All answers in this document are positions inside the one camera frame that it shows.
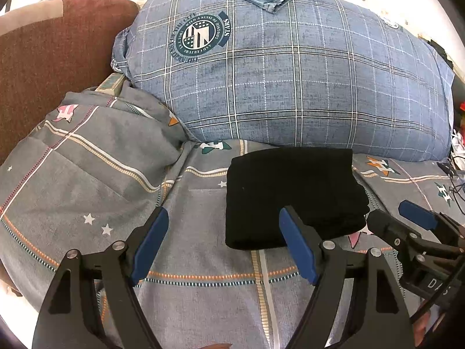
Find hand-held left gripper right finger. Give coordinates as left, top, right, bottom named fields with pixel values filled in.
left=278, top=205, right=416, bottom=349

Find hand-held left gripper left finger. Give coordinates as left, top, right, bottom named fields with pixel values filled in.
left=32, top=206, right=170, bottom=349

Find blue plaid pillow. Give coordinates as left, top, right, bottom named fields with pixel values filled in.
left=111, top=0, right=456, bottom=162

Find brown cushion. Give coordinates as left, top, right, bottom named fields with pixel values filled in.
left=0, top=0, right=140, bottom=166

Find white red clutter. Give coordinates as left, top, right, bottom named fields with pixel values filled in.
left=448, top=127, right=465, bottom=161

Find grey plaid bed sheet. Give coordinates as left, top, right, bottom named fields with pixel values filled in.
left=0, top=140, right=465, bottom=349

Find black cable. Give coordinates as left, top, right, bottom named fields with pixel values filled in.
left=438, top=160, right=465, bottom=195

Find black pants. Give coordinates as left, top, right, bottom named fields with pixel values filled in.
left=224, top=148, right=370, bottom=251

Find grey plaid folded quilt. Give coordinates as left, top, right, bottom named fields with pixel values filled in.
left=0, top=76, right=189, bottom=299

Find small cardboard box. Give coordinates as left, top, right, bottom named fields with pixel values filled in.
left=95, top=73, right=124, bottom=97

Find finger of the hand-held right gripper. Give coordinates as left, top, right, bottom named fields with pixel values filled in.
left=398, top=200, right=465, bottom=248
left=367, top=209, right=424, bottom=262

